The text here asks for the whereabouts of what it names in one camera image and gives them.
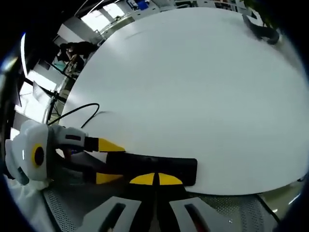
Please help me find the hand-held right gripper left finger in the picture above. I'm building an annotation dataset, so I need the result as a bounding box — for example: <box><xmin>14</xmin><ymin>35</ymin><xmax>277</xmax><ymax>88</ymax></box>
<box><xmin>82</xmin><ymin>173</ymin><xmax>157</xmax><ymax>232</ymax></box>

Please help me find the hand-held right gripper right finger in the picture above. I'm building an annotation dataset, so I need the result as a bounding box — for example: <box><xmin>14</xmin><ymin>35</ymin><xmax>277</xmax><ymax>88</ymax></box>
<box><xmin>156</xmin><ymin>172</ymin><xmax>222</xmax><ymax>232</ymax></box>

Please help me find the black remote control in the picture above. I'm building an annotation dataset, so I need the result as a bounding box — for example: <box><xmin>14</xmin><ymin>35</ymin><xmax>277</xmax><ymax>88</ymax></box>
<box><xmin>106</xmin><ymin>152</ymin><xmax>198</xmax><ymax>187</ymax></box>

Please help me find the person's left hand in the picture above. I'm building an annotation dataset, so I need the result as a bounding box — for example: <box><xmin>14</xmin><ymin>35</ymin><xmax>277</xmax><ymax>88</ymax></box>
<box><xmin>56</xmin><ymin>147</ymin><xmax>73</xmax><ymax>160</ymax></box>

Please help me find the black floor stand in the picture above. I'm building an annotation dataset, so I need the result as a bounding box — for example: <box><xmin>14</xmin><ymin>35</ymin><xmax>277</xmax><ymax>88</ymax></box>
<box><xmin>31</xmin><ymin>81</ymin><xmax>61</xmax><ymax>124</ymax></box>

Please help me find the grey mesh chair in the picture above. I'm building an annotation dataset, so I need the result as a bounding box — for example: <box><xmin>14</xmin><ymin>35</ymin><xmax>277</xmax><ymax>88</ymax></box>
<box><xmin>43</xmin><ymin>186</ymin><xmax>282</xmax><ymax>232</ymax></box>

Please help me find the black curved headset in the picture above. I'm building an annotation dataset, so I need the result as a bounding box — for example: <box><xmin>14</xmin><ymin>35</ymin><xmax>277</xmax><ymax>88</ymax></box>
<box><xmin>242</xmin><ymin>9</ymin><xmax>280</xmax><ymax>45</ymax></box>

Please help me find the green potted plant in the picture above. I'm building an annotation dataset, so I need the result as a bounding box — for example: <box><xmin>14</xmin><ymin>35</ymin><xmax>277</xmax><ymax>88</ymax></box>
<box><xmin>242</xmin><ymin>0</ymin><xmax>280</xmax><ymax>29</ymax></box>

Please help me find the black cable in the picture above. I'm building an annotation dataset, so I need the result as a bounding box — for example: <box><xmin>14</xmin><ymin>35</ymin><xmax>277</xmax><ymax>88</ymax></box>
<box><xmin>47</xmin><ymin>102</ymin><xmax>114</xmax><ymax>129</ymax></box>

